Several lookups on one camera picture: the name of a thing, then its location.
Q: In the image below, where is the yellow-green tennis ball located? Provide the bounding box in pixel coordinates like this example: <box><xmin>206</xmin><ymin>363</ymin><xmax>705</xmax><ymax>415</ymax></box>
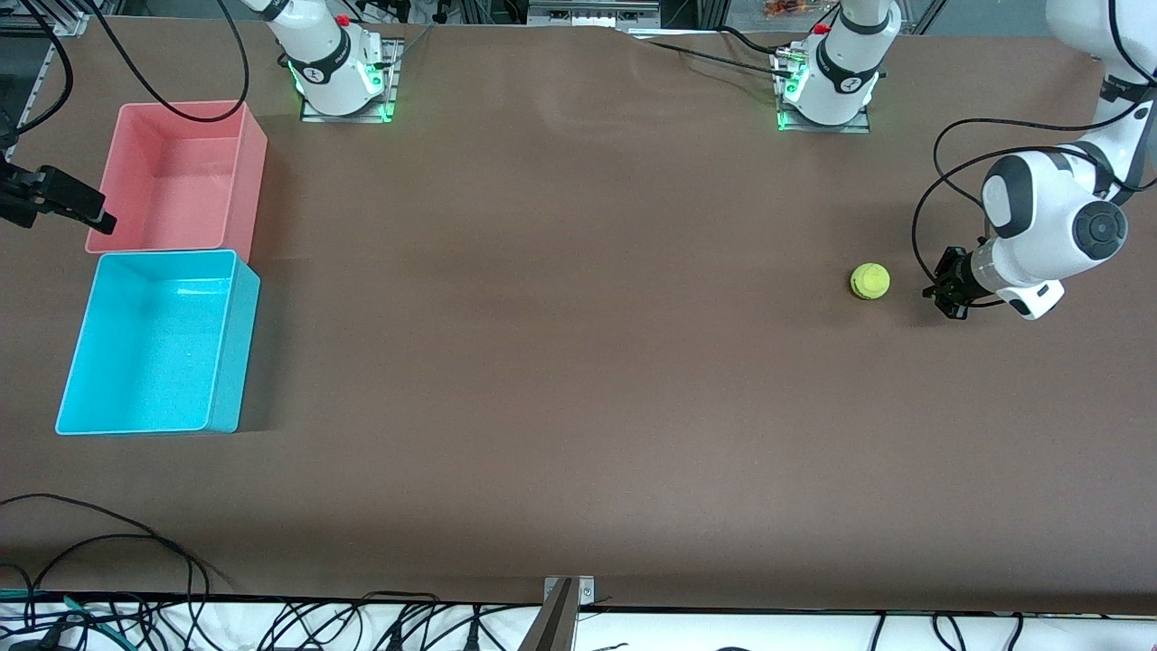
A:
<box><xmin>850</xmin><ymin>262</ymin><xmax>892</xmax><ymax>301</ymax></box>

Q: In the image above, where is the pink plastic bin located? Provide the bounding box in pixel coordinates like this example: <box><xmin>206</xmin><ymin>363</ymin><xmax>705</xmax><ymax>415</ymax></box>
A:
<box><xmin>84</xmin><ymin>100</ymin><xmax>269</xmax><ymax>265</ymax></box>

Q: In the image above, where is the blue plastic bin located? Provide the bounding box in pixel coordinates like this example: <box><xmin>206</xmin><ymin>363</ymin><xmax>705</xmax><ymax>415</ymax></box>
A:
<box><xmin>54</xmin><ymin>250</ymin><xmax>262</xmax><ymax>437</ymax></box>

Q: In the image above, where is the grey power strip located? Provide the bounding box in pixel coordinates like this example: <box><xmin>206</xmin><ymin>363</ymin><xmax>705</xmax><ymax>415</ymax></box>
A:
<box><xmin>527</xmin><ymin>0</ymin><xmax>663</xmax><ymax>28</ymax></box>

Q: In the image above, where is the grey metal bar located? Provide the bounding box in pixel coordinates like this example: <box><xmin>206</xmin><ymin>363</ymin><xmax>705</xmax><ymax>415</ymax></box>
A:
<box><xmin>517</xmin><ymin>579</ymin><xmax>579</xmax><ymax>651</ymax></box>

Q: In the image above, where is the black hanging cable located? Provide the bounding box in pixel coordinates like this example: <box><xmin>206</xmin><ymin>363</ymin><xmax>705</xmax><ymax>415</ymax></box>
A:
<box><xmin>0</xmin><ymin>0</ymin><xmax>75</xmax><ymax>138</ymax></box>

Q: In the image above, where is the black right arm cable loop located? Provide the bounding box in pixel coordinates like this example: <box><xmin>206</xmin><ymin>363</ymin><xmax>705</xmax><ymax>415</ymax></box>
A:
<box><xmin>86</xmin><ymin>0</ymin><xmax>251</xmax><ymax>124</ymax></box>

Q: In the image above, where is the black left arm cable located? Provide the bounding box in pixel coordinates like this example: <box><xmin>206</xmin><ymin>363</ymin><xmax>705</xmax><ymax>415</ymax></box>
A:
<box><xmin>911</xmin><ymin>86</ymin><xmax>1157</xmax><ymax>310</ymax></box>

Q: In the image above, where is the aluminium frame rail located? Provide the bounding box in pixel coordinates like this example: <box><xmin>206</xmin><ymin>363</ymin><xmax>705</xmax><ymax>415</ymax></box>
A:
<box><xmin>18</xmin><ymin>0</ymin><xmax>91</xmax><ymax>118</ymax></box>

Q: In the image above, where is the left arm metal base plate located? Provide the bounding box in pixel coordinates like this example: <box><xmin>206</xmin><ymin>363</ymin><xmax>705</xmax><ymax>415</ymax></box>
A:
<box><xmin>776</xmin><ymin>50</ymin><xmax>871</xmax><ymax>134</ymax></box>

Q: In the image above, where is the black cable on table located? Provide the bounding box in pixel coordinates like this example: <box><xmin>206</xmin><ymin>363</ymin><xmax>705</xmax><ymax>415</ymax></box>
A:
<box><xmin>0</xmin><ymin>493</ymin><xmax>200</xmax><ymax>598</ymax></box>
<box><xmin>18</xmin><ymin>533</ymin><xmax>213</xmax><ymax>599</ymax></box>

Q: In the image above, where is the black cable to arm base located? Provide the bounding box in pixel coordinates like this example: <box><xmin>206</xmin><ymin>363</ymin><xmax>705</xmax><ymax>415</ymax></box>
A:
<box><xmin>717</xmin><ymin>25</ymin><xmax>792</xmax><ymax>57</ymax></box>
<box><xmin>645</xmin><ymin>39</ymin><xmax>795</xmax><ymax>80</ymax></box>

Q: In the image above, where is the thin grey cable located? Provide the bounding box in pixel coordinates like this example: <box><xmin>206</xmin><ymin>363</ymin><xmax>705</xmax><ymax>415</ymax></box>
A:
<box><xmin>384</xmin><ymin>23</ymin><xmax>437</xmax><ymax>70</ymax></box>

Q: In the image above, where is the teal cable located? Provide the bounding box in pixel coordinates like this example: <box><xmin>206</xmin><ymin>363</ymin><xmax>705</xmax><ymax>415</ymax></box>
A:
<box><xmin>0</xmin><ymin>590</ymin><xmax>123</xmax><ymax>648</ymax></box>

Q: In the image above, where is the silver table edge bracket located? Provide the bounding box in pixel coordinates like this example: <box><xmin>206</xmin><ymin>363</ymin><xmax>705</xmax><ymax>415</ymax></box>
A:
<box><xmin>543</xmin><ymin>575</ymin><xmax>597</xmax><ymax>607</ymax></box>

